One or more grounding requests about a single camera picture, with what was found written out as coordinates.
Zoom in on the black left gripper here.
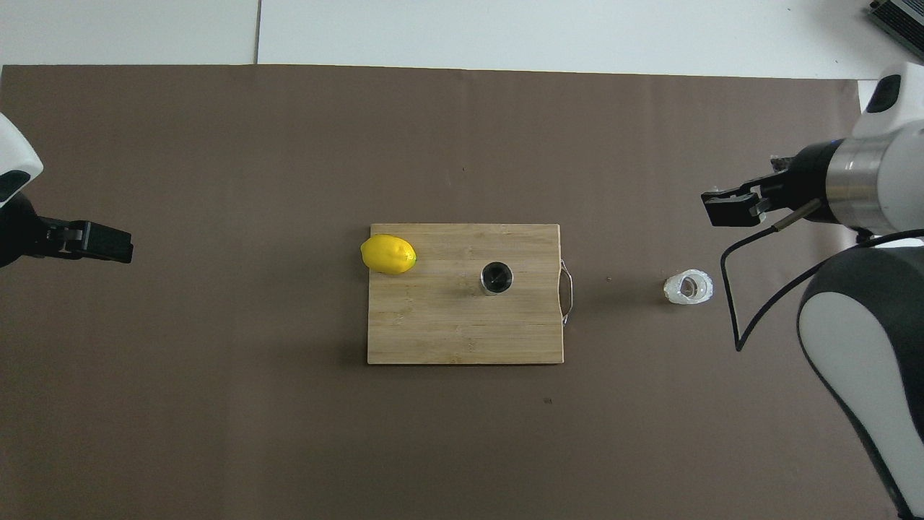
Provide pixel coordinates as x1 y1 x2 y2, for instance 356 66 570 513
0 191 135 269

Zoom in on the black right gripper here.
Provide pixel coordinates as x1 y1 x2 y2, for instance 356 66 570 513
702 141 838 229

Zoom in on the stainless steel jigger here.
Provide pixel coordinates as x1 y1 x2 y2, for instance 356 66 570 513
481 261 515 298

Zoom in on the brown paper table mat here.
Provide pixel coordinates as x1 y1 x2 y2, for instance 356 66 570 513
0 64 907 520

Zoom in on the grey finned electronics box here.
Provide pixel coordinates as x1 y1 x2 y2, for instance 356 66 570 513
866 0 924 60

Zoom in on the yellow lemon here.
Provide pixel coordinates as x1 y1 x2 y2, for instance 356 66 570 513
360 233 419 277

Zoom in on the wooden cutting board, metal handle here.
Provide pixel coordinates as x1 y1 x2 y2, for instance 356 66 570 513
367 222 576 365

